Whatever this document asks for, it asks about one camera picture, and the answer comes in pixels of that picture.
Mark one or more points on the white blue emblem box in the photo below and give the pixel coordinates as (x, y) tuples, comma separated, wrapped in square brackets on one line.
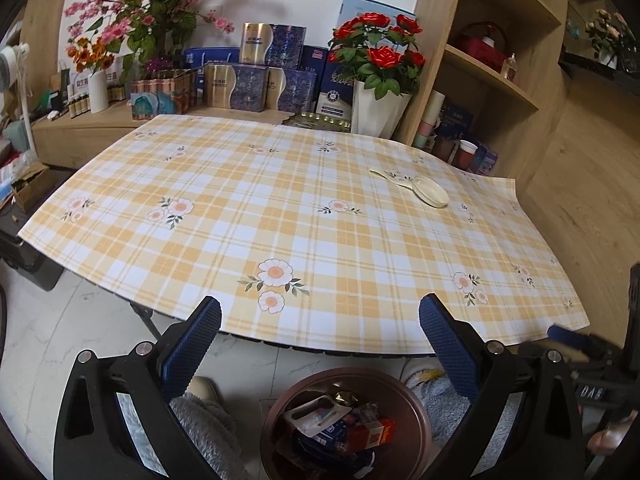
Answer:
[(332, 97)]

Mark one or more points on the white blister card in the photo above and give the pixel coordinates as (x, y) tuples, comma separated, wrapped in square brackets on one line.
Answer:
[(315, 417)]

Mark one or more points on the clear perfume bottle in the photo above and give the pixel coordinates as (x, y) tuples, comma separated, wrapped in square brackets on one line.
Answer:
[(510, 67)]

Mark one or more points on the person's right hand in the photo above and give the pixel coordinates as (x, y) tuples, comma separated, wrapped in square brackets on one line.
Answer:
[(612, 435)]

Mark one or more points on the pink blossom artificial plant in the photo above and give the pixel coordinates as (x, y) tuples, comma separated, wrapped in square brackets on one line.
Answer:
[(150, 5)]

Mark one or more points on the wooden shelf unit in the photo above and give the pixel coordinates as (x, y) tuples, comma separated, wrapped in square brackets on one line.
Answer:
[(495, 77)]

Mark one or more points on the blue gold gift box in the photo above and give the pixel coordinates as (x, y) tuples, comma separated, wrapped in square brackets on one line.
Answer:
[(292, 87), (235, 87), (275, 45)]

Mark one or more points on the person's left leg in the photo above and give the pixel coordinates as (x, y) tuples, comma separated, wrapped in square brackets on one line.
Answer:
[(210, 435)]

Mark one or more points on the low wooden cabinet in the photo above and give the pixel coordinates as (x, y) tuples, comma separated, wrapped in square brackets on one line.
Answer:
[(65, 140)]

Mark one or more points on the gold leaf tray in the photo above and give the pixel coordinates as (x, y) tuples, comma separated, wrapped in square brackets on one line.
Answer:
[(320, 121)]

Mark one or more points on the gold foil wrapper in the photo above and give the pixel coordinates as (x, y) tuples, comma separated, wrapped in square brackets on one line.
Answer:
[(345, 397)]

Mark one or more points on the red gift basket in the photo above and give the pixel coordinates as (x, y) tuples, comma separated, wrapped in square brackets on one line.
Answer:
[(482, 50)]

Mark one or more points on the black table frame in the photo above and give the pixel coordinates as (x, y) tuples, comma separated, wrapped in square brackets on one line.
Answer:
[(147, 320)]

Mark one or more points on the stack of pastel cups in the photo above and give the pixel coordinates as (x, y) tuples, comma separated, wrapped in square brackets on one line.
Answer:
[(430, 120)]

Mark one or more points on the corrugated decorated tin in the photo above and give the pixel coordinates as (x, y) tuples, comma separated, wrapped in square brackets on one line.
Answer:
[(160, 97)]

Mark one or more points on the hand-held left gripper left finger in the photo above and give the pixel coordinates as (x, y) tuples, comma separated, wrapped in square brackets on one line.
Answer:
[(192, 342)]

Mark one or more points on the white desk fan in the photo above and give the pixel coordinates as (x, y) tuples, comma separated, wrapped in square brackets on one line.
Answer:
[(12, 62)]

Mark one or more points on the brown glass cup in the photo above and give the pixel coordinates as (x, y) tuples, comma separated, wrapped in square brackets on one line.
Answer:
[(442, 147)]

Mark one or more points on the beige slipper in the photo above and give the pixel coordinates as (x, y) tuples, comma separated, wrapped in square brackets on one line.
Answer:
[(204, 389)]

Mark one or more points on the row of small brown bottles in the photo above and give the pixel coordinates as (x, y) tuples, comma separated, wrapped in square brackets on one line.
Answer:
[(77, 105)]

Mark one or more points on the black case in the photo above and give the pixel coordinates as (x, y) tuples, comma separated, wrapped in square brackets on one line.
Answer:
[(25, 250)]

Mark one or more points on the white plastic spoon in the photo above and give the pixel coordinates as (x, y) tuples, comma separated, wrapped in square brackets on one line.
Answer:
[(387, 175)]

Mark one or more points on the small purple box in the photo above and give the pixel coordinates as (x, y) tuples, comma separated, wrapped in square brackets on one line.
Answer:
[(486, 160)]

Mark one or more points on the orange artificial flowers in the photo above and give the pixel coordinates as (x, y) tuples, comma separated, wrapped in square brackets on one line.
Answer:
[(92, 55)]

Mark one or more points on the brown round bin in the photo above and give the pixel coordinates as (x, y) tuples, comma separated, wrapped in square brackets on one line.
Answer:
[(405, 410)]

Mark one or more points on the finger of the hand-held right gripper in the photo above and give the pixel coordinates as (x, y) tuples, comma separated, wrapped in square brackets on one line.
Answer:
[(565, 335)]

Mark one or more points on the person's leg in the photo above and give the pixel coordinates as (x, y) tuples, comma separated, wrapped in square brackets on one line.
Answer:
[(440, 410), (210, 435)]

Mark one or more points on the red paper cup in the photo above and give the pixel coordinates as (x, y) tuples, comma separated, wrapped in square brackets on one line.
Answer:
[(464, 156)]

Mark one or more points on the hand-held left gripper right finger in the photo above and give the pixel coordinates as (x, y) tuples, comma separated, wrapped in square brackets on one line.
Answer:
[(450, 345)]

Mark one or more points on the small cardboard box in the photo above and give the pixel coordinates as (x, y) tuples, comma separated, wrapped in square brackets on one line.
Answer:
[(30, 187)]

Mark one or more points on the dark blue illustrated box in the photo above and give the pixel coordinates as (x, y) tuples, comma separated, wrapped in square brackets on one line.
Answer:
[(457, 120)]

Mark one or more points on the flat dark blue box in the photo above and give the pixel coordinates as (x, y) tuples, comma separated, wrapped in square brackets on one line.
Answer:
[(210, 56)]

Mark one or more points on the large light blue box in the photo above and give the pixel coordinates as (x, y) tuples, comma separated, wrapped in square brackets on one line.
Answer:
[(357, 7)]

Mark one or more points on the tall dark blue box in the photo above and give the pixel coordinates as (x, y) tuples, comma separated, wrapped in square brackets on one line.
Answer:
[(315, 57)]

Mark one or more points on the black countertop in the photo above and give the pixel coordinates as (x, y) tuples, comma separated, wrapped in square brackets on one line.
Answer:
[(610, 77)]

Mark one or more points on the white round lid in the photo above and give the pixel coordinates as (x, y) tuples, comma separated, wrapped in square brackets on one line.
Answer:
[(431, 192)]

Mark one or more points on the pink roses in pot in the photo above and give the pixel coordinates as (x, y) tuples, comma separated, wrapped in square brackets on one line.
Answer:
[(607, 27)]

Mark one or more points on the yellow plaid floral tablecloth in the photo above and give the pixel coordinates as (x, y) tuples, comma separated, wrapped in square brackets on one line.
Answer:
[(300, 170)]

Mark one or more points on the white yellow slipper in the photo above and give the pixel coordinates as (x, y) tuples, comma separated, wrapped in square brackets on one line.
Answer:
[(417, 372)]

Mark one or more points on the red roses in white pot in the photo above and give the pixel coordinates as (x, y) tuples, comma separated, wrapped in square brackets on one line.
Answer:
[(382, 55)]

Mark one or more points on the small blue box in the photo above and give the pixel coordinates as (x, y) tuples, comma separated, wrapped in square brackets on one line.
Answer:
[(330, 437)]

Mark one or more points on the person's right leg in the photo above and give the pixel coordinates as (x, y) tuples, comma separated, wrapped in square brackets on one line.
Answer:
[(440, 410)]

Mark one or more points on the red cigarette box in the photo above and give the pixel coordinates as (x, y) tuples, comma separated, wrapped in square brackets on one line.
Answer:
[(372, 435)]

